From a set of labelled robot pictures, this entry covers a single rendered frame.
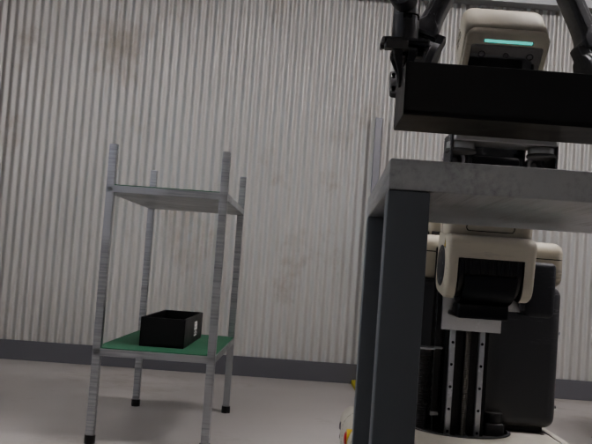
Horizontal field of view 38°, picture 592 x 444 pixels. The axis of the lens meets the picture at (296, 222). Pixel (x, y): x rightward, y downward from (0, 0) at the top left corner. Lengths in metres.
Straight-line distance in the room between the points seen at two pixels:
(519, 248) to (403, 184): 1.40
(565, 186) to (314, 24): 4.89
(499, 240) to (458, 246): 0.10
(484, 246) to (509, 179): 1.36
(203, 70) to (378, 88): 1.11
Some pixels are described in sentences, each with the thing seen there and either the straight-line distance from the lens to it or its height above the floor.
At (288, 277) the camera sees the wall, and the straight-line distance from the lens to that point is 5.47.
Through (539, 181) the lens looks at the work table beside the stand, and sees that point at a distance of 0.85.
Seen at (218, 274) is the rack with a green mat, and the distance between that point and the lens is 3.21.
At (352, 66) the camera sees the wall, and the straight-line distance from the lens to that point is 5.63.
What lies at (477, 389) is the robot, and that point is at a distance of 2.46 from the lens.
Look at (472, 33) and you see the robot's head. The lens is 2.23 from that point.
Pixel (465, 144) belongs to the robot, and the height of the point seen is 1.02.
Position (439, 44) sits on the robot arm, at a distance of 2.17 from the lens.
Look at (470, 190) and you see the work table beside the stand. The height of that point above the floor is 0.77.
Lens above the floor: 0.69
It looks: 3 degrees up
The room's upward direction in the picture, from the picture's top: 4 degrees clockwise
